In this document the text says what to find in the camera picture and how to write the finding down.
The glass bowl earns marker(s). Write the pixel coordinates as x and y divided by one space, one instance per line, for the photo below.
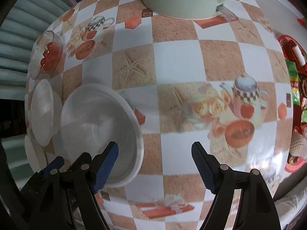
33 62

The checkered printed tablecloth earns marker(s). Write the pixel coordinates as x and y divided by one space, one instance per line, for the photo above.
172 64

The red lace basket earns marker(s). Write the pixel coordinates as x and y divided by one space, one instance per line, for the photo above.
295 166

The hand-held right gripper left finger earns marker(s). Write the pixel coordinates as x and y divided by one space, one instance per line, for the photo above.
105 170

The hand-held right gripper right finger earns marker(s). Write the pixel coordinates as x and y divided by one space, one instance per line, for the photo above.
203 170

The pale green kettle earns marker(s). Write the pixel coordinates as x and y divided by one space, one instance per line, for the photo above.
179 0

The white knitted basket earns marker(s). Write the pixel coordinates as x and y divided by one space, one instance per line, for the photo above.
298 145

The white paper plate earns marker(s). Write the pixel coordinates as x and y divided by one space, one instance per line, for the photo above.
32 153

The pale green curtain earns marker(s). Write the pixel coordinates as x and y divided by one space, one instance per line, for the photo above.
14 40

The white paper bowl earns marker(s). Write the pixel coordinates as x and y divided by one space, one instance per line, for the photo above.
43 110
96 124

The white paper roll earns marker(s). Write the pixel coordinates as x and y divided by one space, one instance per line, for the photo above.
299 54

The white blanket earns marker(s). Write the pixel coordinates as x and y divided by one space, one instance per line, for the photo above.
291 206

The pile of cherry tomatoes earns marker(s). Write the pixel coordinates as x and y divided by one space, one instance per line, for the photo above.
49 55

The pile of snack packets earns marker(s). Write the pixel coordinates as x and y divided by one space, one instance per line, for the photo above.
296 83

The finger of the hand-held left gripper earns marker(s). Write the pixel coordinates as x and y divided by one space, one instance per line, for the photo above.
84 157
55 163

